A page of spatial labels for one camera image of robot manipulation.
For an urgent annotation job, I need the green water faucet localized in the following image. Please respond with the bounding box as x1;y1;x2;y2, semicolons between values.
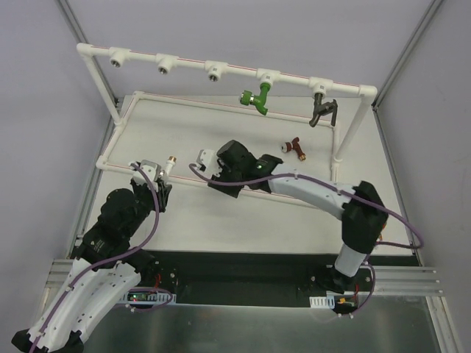
239;82;272;115

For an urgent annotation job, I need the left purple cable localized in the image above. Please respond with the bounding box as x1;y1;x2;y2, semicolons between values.
29;163;174;353

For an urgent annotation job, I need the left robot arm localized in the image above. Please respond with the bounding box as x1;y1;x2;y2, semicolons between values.
11;179;172;352

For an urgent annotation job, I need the white cable duct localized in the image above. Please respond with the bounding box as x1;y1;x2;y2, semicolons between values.
309;296;336;310
118;288;177;306

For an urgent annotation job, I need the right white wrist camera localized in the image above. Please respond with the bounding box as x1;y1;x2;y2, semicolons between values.
196;149;222;177

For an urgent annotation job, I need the dark grey lever faucet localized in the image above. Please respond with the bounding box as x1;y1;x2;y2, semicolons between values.
309;93;339;127

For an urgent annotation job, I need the brown water faucet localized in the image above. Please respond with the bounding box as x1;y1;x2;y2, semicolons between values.
280;137;307;162

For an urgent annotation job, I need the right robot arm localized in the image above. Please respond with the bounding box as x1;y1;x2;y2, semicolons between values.
197;140;389;293

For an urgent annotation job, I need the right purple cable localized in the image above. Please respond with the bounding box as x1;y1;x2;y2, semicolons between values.
188;163;425;321

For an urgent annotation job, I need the left white cable duct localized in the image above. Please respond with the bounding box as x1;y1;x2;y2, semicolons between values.
118;288;177;306

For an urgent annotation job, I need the right white cable duct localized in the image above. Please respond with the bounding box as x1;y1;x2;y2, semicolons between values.
309;296;336;310

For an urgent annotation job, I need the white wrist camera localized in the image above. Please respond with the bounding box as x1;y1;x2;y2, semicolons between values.
196;149;222;177
130;160;162;186

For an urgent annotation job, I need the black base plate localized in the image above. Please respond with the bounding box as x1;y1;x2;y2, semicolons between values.
69;246;376;307

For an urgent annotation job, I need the white water faucet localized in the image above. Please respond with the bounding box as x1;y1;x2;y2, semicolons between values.
158;156;177;182

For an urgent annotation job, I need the white PVC pipe frame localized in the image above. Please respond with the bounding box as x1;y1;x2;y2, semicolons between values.
77;43;378;182

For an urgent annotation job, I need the purple cable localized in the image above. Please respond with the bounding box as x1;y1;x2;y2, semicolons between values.
29;163;174;353
188;163;425;321

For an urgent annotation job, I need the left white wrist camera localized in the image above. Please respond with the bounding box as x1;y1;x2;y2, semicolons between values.
130;160;162;186

